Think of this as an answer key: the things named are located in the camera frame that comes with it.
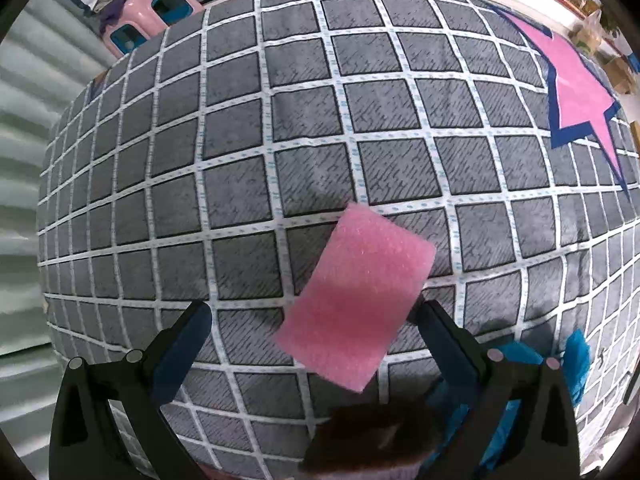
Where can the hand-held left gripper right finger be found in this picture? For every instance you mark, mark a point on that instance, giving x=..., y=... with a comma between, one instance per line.
x=450, y=347

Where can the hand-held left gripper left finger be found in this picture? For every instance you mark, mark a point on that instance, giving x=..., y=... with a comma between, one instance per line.
x=179, y=355

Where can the pink foam sponge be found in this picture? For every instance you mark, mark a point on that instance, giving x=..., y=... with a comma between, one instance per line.
x=352, y=295

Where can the brown fuzzy slipper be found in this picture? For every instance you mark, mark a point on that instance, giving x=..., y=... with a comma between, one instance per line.
x=370, y=435

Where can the blue crumpled cloth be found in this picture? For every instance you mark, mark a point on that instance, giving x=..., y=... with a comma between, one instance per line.
x=577, y=360

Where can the pale green curtain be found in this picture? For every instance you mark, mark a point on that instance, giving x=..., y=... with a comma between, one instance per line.
x=30, y=125

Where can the cardboard box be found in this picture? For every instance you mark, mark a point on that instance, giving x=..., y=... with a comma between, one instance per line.
x=619, y=72

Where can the pink plastic stool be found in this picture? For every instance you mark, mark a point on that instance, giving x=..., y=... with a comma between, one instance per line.
x=150, y=15

